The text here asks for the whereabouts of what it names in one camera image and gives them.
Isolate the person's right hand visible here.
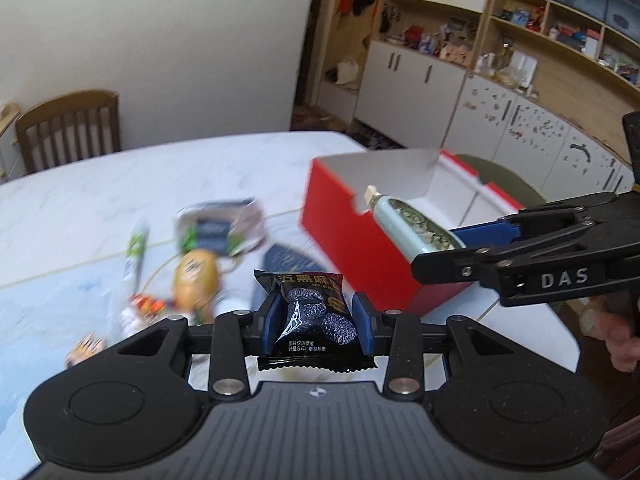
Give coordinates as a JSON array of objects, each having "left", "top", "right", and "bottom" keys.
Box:
[{"left": 602, "top": 312, "right": 640, "bottom": 374}]

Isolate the small orange striped packet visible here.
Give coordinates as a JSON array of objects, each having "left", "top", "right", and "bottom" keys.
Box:
[{"left": 65, "top": 332, "right": 109, "bottom": 369}]

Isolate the low white bench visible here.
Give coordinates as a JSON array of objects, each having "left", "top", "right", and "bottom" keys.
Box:
[{"left": 315, "top": 80, "right": 362, "bottom": 127}]

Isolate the grey white packet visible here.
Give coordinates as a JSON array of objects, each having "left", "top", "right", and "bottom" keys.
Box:
[{"left": 175, "top": 198, "right": 266, "bottom": 257}]

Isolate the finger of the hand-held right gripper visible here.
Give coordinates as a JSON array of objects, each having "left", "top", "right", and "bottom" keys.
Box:
[
  {"left": 411, "top": 245, "right": 502, "bottom": 287},
  {"left": 450, "top": 193, "right": 617, "bottom": 251}
]

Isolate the black snack packet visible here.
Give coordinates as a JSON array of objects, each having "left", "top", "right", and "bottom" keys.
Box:
[{"left": 253, "top": 269, "right": 376, "bottom": 374}]

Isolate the green white tube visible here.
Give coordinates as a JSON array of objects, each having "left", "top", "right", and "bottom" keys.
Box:
[{"left": 120, "top": 222, "right": 152, "bottom": 292}]

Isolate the small colourful candy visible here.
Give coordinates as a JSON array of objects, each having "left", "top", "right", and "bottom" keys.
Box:
[{"left": 129, "top": 292, "right": 177, "bottom": 319}]

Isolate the dark blue packet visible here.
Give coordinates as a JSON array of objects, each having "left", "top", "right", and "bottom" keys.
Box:
[{"left": 262, "top": 243, "right": 331, "bottom": 287}]

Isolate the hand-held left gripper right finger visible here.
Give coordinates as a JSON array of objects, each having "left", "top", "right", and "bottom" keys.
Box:
[{"left": 351, "top": 291, "right": 523, "bottom": 402}]

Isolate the white plastic bag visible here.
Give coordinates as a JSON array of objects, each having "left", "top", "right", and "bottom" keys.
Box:
[{"left": 325, "top": 57, "right": 362, "bottom": 87}]

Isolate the wooden chair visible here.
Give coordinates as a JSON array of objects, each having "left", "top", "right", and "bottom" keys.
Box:
[{"left": 15, "top": 90, "right": 121, "bottom": 174}]

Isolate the white wooden wall cabinet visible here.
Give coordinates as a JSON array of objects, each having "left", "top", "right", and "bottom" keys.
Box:
[{"left": 352, "top": 0, "right": 640, "bottom": 201}]

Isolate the red cardboard box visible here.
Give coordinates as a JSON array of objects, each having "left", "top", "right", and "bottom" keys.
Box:
[{"left": 299, "top": 147, "right": 526, "bottom": 319}]

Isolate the yellow snack packet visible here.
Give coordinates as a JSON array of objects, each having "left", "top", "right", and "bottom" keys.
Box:
[{"left": 172, "top": 247, "right": 224, "bottom": 312}]

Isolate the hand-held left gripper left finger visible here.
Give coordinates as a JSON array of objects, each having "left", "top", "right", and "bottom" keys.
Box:
[{"left": 107, "top": 292, "right": 283, "bottom": 402}]

